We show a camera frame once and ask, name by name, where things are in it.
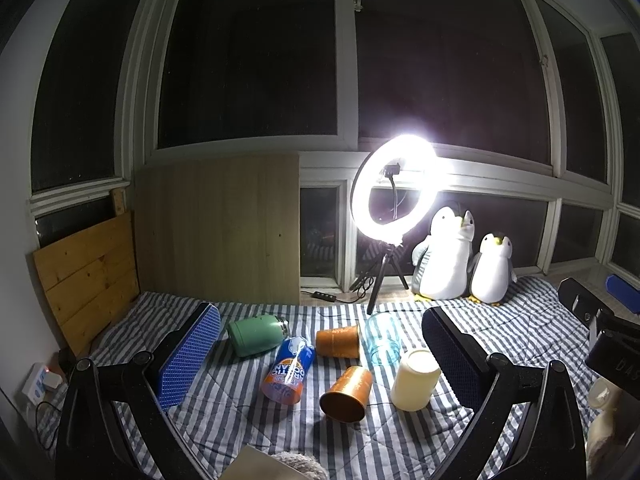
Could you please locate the wooden pine headboard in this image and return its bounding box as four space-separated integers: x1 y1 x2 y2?
32 188 140 356

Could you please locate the orange paper cup far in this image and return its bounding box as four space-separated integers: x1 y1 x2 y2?
314 325 360 360

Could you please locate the orange paper cup near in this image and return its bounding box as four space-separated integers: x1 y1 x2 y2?
319 366 373 424

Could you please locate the large white penguin plush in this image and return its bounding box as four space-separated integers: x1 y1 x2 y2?
411 206 475 300

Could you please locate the black power strip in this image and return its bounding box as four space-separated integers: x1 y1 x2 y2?
311 290 336 304

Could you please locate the white wall power strip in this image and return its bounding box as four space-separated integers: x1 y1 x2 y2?
20 362 64 405

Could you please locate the cream white jar cup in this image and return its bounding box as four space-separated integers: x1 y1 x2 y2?
390 348 440 412

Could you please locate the black tripod stand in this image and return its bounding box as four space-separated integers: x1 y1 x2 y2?
349 242 409 315

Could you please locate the blue orange drink can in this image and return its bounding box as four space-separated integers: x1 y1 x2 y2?
262 337 316 405

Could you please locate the green steel thermos bottle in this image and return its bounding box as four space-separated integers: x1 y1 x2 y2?
227 314 288 358

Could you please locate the pale wooden board panel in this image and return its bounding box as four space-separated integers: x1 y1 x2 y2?
134 153 300 304

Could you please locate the small white penguin plush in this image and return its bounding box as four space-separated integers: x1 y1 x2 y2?
469 233 518 306

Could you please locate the white ring light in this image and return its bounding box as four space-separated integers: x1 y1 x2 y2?
349 133 444 245

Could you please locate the orange paper cup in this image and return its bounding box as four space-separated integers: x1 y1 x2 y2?
319 366 373 424
314 325 360 360

